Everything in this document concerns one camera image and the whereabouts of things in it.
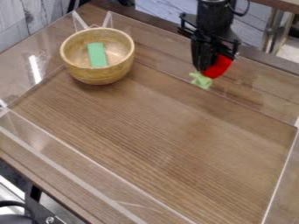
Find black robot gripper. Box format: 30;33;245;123
179;0;242;74

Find red plush fruit green leaves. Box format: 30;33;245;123
190;55;233;89

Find metal table leg background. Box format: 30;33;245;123
262;8;295;55

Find wooden bowl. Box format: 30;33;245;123
60;27;136;85

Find green rectangular block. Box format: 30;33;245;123
88;42;108;67

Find clear acrylic tray walls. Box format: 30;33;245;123
0;6;299;224

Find black metal frame bracket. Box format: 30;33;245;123
24;185;67;224

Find black cable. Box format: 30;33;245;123
0;199;38;224

